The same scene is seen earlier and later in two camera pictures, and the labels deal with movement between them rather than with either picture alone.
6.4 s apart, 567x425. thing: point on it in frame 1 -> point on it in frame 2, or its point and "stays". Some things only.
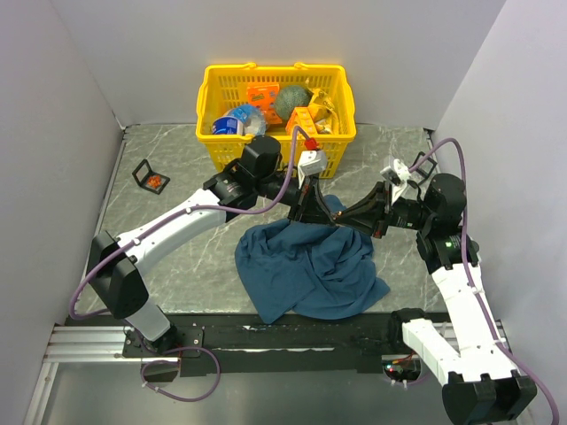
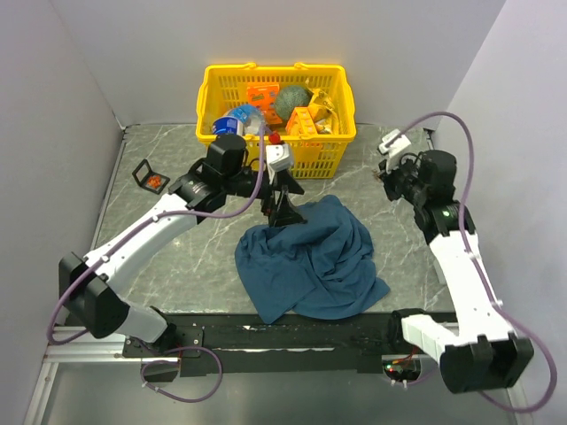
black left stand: x=150 y=180 stays
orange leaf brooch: x=154 y=181 stays
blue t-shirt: x=313 y=270 stays
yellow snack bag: x=323 y=111 stays
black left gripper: x=310 y=205 -> x=283 y=212
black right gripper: x=373 y=214 -> x=387 y=178
